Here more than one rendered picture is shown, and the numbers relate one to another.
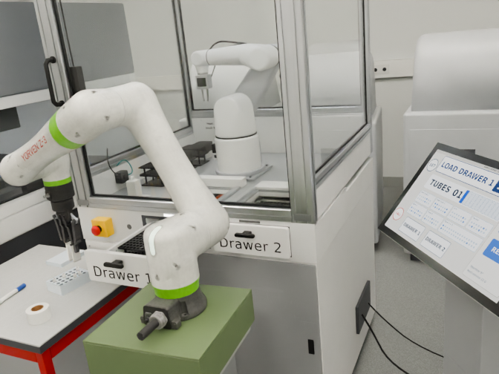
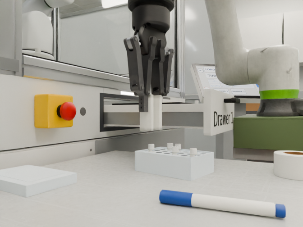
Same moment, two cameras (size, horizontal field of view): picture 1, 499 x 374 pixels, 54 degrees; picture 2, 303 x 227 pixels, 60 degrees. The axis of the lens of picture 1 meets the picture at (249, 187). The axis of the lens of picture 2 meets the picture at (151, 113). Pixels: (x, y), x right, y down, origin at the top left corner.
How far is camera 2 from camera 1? 2.12 m
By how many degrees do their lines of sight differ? 88
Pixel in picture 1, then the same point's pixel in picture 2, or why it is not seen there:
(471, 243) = (250, 86)
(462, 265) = (256, 92)
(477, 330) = not seen: hidden behind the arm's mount
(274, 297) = not seen: hidden behind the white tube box
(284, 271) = (176, 136)
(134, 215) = (91, 93)
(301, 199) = (182, 81)
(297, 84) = (183, 10)
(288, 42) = not seen: outside the picture
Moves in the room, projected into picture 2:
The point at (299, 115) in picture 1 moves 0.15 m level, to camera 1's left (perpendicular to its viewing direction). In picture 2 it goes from (183, 28) to (186, 18)
